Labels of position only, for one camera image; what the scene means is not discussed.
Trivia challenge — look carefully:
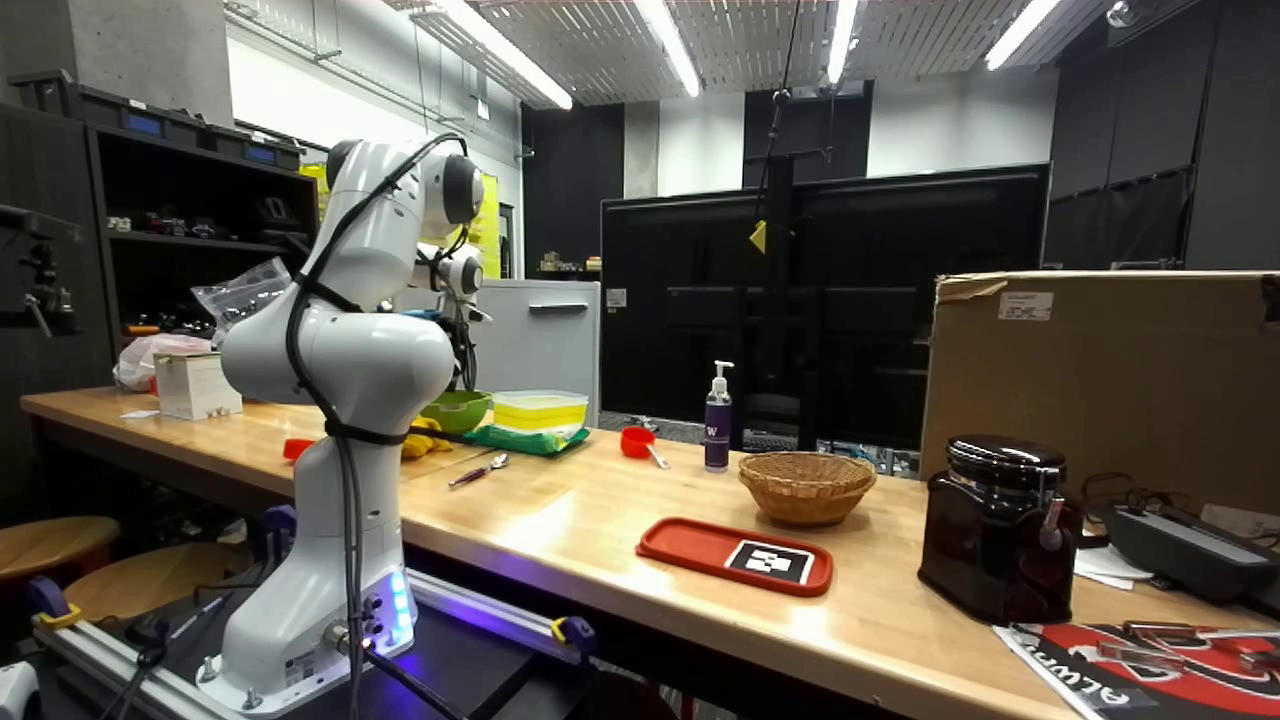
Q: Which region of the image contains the red measuring cup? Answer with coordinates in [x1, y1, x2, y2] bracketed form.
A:
[619, 418, 659, 464]

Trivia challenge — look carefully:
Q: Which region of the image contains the red black magazine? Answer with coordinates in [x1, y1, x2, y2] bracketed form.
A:
[996, 620, 1280, 720]

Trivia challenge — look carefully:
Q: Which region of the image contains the red tray with tag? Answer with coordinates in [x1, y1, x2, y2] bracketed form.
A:
[635, 516, 838, 596]

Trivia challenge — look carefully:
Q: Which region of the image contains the green mixing bowl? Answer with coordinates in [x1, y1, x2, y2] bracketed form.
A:
[426, 393, 489, 437]

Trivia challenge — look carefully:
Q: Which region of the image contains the white small box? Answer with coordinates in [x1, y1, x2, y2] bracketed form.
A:
[158, 353, 244, 421]

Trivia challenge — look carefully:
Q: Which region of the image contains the metal spoon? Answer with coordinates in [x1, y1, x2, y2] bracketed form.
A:
[449, 451, 510, 491]

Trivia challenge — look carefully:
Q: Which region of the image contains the yellow plastic container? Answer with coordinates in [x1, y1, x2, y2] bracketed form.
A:
[491, 387, 590, 434]

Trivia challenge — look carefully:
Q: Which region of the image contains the green snack bag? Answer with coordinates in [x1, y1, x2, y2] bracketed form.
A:
[465, 426, 591, 461]

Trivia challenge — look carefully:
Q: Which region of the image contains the dark glass jar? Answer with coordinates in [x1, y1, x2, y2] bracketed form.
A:
[915, 434, 1081, 624]

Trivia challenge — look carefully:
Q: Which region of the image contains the white plastic bag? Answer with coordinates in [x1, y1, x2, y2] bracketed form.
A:
[113, 334, 209, 393]

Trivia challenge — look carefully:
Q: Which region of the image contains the purple soap pump bottle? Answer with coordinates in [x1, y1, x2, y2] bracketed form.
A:
[703, 361, 737, 470]

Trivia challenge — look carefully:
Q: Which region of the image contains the large cardboard box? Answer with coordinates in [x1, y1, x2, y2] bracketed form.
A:
[919, 271, 1280, 512]

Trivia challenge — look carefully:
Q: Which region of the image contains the round wooden stool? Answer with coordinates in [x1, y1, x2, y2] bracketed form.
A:
[0, 516, 120, 583]

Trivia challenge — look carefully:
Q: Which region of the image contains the woven wicker basket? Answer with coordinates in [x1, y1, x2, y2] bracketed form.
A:
[742, 451, 876, 530]

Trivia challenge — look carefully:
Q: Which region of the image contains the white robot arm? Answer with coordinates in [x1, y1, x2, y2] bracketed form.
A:
[198, 132, 480, 716]

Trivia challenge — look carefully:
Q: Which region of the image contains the grey white cabinet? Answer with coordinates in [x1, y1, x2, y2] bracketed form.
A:
[472, 281, 599, 413]

